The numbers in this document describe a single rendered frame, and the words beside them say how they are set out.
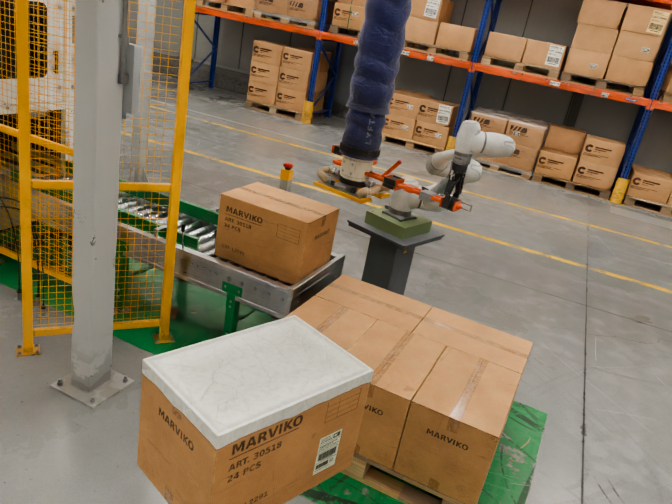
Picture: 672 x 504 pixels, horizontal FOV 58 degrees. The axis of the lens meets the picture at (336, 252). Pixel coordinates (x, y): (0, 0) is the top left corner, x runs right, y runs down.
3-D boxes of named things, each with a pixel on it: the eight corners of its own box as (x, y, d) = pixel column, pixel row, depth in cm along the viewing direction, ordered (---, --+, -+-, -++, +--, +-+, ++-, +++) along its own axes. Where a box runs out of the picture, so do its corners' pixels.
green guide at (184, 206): (64, 171, 464) (64, 159, 460) (74, 168, 473) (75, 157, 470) (238, 233, 409) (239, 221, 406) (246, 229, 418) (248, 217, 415)
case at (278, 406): (203, 549, 171) (218, 436, 156) (135, 463, 196) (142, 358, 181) (351, 466, 212) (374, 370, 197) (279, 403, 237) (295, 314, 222)
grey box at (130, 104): (98, 104, 280) (99, 36, 269) (106, 103, 284) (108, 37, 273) (131, 114, 273) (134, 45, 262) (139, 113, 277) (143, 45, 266)
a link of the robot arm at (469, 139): (455, 152, 291) (481, 157, 293) (463, 120, 285) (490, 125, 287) (450, 147, 301) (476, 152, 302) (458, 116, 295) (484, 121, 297)
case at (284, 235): (213, 254, 372) (220, 193, 357) (250, 238, 406) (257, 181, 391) (298, 287, 351) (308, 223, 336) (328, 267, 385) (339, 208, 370)
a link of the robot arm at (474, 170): (417, 189, 420) (447, 194, 422) (414, 211, 417) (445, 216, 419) (451, 149, 346) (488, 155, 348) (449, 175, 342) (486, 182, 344)
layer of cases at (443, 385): (248, 403, 310) (258, 336, 295) (332, 328, 396) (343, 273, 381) (474, 509, 269) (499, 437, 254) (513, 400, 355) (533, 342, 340)
